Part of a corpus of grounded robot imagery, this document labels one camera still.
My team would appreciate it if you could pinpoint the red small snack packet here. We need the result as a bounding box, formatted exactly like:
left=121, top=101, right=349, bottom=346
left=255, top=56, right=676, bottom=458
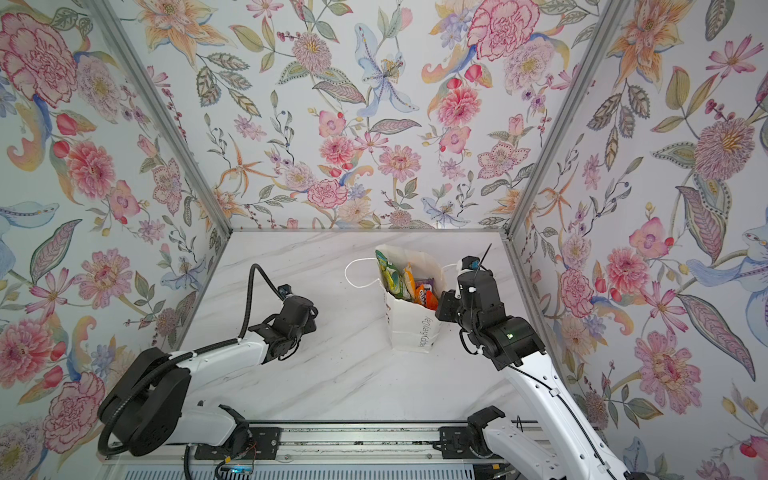
left=415, top=284, right=439, bottom=311

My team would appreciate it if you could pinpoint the purple Fox's candy bag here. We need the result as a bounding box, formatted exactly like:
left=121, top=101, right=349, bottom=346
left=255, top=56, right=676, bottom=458
left=416, top=278, right=435, bottom=290

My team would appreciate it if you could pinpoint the white paper gift bag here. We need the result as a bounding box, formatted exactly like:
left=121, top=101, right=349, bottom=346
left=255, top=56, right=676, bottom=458
left=344, top=244, right=453, bottom=354

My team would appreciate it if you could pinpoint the orange small candy packet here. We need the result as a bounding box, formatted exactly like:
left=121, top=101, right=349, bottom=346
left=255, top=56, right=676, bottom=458
left=402, top=263, right=416, bottom=301

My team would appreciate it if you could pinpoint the green snack pack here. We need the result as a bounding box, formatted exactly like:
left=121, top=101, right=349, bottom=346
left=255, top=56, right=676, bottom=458
left=375, top=250, right=404, bottom=299

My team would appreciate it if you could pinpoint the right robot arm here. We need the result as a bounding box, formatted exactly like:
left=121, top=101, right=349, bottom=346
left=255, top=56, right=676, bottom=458
left=436, top=278, right=647, bottom=479

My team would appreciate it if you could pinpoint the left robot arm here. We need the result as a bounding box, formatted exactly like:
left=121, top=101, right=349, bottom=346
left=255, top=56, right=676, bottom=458
left=98, top=295, right=318, bottom=457

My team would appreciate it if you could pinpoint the right thin black cable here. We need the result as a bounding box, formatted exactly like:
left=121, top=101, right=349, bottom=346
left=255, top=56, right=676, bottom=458
left=458, top=242, right=631, bottom=480

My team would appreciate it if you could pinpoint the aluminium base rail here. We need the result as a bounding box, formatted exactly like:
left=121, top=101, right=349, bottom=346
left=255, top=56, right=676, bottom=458
left=98, top=417, right=565, bottom=469

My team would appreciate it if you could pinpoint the left black corrugated cable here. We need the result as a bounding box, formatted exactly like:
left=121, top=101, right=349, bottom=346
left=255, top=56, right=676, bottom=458
left=97, top=263, right=292, bottom=457

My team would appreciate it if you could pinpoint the left aluminium frame post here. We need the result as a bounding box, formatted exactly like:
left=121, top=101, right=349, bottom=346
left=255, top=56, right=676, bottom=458
left=83, top=0, right=234, bottom=236

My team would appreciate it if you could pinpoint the aluminium frame post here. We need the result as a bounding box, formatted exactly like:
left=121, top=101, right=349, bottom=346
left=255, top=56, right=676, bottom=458
left=506, top=0, right=628, bottom=238
left=83, top=0, right=234, bottom=236

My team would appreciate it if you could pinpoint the right aluminium frame post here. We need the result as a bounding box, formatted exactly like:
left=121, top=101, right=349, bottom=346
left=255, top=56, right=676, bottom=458
left=506, top=0, right=628, bottom=238

